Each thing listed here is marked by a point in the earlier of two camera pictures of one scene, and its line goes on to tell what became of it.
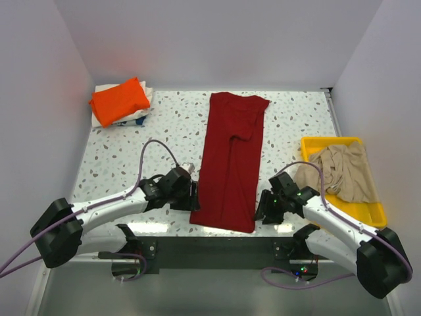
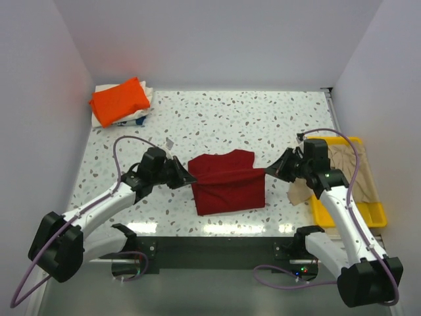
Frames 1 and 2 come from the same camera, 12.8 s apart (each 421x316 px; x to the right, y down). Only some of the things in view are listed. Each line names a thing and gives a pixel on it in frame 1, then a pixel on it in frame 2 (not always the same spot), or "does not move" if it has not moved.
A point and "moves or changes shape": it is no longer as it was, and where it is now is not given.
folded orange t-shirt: x=119 y=102 does not move
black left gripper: x=191 y=202 -> x=181 y=177
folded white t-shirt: x=135 y=120 does not move
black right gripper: x=263 y=209 -> x=279 y=166
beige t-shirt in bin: x=347 y=172 does not move
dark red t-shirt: x=226 y=185 moves or changes shape
